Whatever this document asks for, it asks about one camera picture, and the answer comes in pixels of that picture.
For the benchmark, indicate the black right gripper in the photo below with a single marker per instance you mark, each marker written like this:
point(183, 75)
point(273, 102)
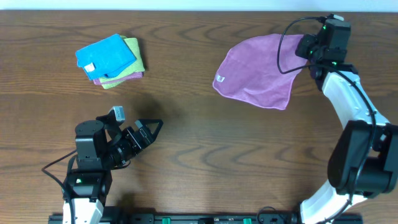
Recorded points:
point(306, 39)

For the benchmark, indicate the purple microfiber cloth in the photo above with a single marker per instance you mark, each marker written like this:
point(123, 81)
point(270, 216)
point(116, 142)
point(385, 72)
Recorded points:
point(251, 69)

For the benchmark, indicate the blue folded cloth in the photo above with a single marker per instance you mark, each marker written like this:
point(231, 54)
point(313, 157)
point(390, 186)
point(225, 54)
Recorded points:
point(105, 59)

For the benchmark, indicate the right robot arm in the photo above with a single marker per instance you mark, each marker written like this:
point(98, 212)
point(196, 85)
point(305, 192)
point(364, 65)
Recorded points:
point(363, 164)

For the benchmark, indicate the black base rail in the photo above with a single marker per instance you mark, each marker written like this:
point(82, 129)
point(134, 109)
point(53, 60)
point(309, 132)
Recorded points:
point(141, 218)

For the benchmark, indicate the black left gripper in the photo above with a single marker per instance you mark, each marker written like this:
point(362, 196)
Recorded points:
point(143, 142)

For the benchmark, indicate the green folded cloth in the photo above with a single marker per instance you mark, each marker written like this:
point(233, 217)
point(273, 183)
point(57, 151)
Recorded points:
point(136, 66)

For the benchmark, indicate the pink folded cloth in stack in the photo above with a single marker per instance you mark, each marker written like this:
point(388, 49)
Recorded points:
point(134, 75)

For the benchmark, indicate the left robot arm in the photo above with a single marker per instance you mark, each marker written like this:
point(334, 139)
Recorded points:
point(101, 147)

